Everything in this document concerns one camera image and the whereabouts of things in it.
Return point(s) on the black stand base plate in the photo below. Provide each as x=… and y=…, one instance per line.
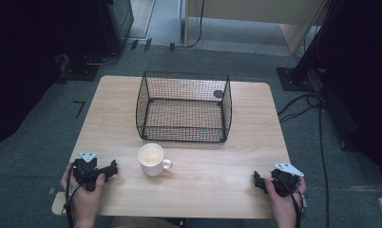
x=80, y=71
x=298, y=80

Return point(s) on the person's right hand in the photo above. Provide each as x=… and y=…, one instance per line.
x=285, y=207

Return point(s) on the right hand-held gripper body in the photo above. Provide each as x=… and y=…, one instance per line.
x=285, y=182

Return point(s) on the dark curtain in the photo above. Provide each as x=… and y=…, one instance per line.
x=18, y=69
x=363, y=79

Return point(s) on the black cabinet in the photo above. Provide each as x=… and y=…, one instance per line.
x=118, y=25

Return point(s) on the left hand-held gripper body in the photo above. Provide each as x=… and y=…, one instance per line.
x=84, y=171

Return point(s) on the black tape strip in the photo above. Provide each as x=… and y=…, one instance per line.
x=172, y=47
x=148, y=44
x=134, y=44

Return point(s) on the beige wooden furniture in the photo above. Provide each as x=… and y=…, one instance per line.
x=258, y=11

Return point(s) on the white cup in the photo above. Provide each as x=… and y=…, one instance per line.
x=151, y=160

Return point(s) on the person's left hand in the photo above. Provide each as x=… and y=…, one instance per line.
x=83, y=199

